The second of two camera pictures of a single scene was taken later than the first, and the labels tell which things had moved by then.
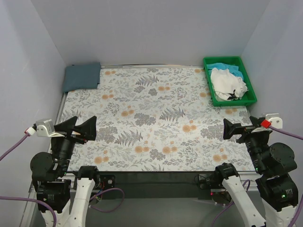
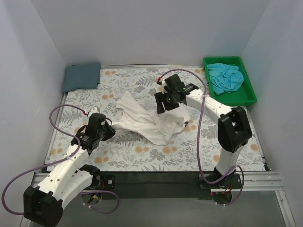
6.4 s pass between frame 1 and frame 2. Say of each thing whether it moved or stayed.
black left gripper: moved
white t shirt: moved
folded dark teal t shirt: stayed
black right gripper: moved
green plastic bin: stayed
